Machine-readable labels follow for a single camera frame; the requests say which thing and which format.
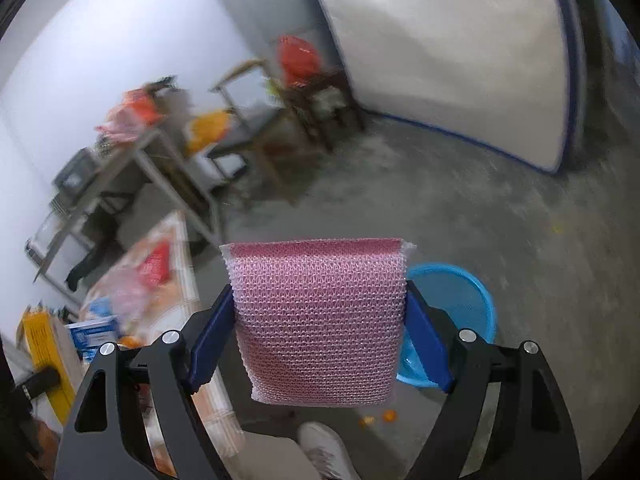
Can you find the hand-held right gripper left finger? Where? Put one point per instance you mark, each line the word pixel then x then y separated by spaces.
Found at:
pixel 212 340

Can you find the red plastic bag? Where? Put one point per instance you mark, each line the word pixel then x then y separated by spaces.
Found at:
pixel 297 60

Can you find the translucent pink plastic bag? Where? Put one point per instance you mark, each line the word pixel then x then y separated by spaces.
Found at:
pixel 117 290

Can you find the pink mesh sponge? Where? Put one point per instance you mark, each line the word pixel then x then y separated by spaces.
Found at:
pixel 315 320

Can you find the tile pattern tablecloth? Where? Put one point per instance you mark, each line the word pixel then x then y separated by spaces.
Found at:
pixel 220 425

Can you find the wooden chair with dark seat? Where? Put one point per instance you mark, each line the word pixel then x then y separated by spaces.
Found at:
pixel 250 135

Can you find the orange plastic bag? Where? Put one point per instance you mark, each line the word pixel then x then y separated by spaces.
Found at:
pixel 142 102

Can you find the yellow box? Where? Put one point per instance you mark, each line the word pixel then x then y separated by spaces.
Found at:
pixel 42 350

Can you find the pink red shopping bag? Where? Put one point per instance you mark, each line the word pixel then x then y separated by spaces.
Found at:
pixel 122 127

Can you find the yellow plastic bag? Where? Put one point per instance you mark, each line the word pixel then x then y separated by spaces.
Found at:
pixel 207 130

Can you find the orange peel piece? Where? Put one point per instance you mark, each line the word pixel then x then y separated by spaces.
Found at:
pixel 367 421
pixel 389 415

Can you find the red snack packet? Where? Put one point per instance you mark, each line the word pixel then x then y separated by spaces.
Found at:
pixel 157 265

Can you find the blue plastic basket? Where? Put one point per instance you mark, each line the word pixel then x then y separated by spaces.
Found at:
pixel 465 300

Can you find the blue toothpaste box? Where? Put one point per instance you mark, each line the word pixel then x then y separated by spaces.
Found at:
pixel 95 335

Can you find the black cloth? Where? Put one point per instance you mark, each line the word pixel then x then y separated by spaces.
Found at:
pixel 95 250

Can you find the person's white shoe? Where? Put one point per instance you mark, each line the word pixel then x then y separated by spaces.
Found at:
pixel 325 452

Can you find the grey long table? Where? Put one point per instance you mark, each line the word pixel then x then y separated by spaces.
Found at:
pixel 135 152

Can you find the white mattress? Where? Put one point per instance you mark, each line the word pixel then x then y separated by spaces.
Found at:
pixel 440 50

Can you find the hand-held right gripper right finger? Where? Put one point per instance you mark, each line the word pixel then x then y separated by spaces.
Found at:
pixel 425 335

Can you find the dark wooden stool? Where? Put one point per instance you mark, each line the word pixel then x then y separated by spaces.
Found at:
pixel 310 92

